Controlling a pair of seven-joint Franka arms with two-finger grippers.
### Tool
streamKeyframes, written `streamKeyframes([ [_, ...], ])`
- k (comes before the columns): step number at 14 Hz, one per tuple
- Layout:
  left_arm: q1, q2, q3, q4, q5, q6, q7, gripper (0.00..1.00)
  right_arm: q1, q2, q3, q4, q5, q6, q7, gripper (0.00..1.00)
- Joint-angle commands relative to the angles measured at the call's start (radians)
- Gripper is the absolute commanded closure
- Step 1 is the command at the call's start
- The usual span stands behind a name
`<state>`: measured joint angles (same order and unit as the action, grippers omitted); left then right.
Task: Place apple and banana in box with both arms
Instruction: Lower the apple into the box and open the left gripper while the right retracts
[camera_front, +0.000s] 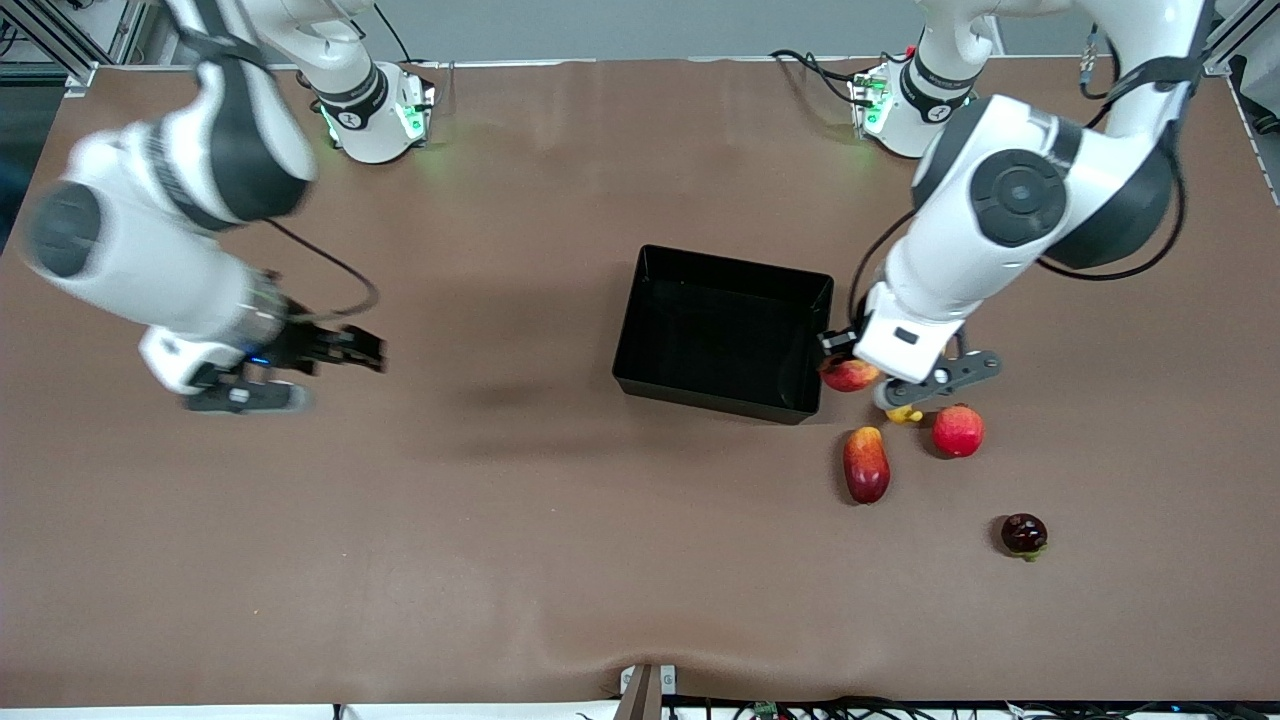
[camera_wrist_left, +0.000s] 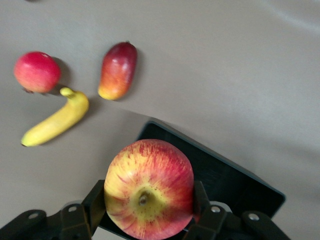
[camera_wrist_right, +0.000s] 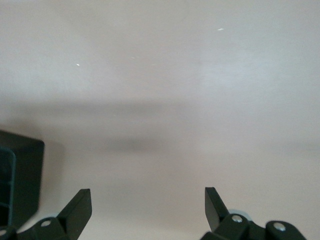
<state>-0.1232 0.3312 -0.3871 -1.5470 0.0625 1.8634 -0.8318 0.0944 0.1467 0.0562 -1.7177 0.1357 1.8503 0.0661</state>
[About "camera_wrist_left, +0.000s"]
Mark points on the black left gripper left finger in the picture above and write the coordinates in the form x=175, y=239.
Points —
x=75, y=220

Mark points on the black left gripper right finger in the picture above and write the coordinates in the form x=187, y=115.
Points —
x=215, y=222

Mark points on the black plastic box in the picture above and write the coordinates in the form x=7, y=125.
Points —
x=225, y=180

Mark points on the red yellow striped apple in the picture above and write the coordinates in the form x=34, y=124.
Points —
x=148, y=190

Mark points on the yellow banana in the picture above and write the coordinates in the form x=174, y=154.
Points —
x=56, y=120

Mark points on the red round apple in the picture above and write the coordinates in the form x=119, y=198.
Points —
x=37, y=72

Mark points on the red yellow mango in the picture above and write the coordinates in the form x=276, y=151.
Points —
x=117, y=71

